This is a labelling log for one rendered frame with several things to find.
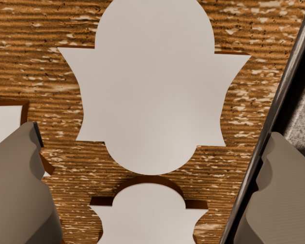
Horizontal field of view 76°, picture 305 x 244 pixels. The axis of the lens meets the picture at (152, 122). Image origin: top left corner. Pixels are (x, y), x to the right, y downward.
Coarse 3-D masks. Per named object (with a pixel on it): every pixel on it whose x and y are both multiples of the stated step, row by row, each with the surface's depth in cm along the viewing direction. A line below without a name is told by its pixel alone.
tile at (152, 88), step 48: (144, 0) 11; (192, 0) 11; (96, 48) 12; (144, 48) 12; (192, 48) 12; (96, 96) 14; (144, 96) 14; (192, 96) 14; (144, 144) 16; (192, 144) 16
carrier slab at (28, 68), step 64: (0, 0) 12; (64, 0) 12; (256, 0) 12; (0, 64) 14; (64, 64) 14; (256, 64) 14; (64, 128) 17; (256, 128) 17; (64, 192) 21; (192, 192) 21
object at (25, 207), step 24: (0, 144) 9; (24, 144) 9; (0, 168) 8; (24, 168) 8; (0, 192) 7; (24, 192) 7; (48, 192) 7; (0, 216) 6; (24, 216) 6; (48, 216) 6; (0, 240) 5; (24, 240) 5; (48, 240) 6
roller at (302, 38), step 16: (304, 32) 14; (304, 48) 15; (288, 64) 15; (288, 80) 16; (272, 112) 18; (272, 128) 19; (256, 144) 19; (256, 160) 21; (240, 192) 23; (224, 240) 29
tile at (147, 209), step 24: (120, 192) 19; (144, 192) 19; (168, 192) 19; (120, 216) 21; (144, 216) 21; (168, 216) 21; (192, 216) 21; (120, 240) 24; (144, 240) 24; (168, 240) 23; (192, 240) 23
